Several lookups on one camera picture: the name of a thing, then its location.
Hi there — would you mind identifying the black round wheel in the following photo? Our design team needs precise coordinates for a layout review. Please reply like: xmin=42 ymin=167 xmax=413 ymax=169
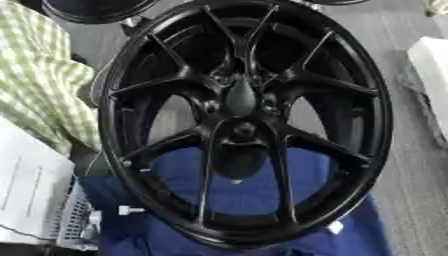
xmin=308 ymin=0 xmax=371 ymax=6
xmin=40 ymin=0 xmax=163 ymax=25

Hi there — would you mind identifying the black spoked wheel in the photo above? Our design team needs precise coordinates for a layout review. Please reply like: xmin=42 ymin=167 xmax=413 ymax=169
xmin=96 ymin=0 xmax=396 ymax=251

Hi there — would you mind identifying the thin dark cable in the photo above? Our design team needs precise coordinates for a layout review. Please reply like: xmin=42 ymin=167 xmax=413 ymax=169
xmin=0 ymin=223 xmax=60 ymax=242

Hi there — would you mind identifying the pale pierced drawer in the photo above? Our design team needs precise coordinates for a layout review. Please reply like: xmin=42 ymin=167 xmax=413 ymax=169
xmin=50 ymin=179 xmax=105 ymax=252

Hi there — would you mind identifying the white bag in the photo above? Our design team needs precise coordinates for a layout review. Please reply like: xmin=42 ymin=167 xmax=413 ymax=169
xmin=404 ymin=35 xmax=448 ymax=145

